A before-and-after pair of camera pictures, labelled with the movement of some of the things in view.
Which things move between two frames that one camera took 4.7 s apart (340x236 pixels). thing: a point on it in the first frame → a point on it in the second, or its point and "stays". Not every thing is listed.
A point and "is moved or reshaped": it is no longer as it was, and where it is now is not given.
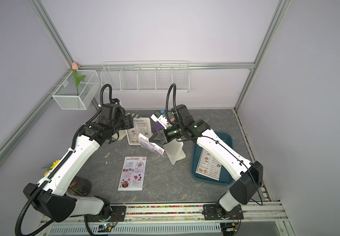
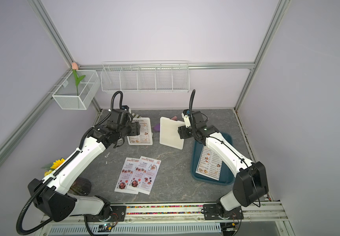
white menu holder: x=174 y=151 is moved or reshaped
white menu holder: x=141 y=126 stays
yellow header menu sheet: x=142 y=126 stays
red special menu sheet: x=132 y=174 stays
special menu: x=145 y=142 → x=144 y=175
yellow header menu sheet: x=208 y=166 stays
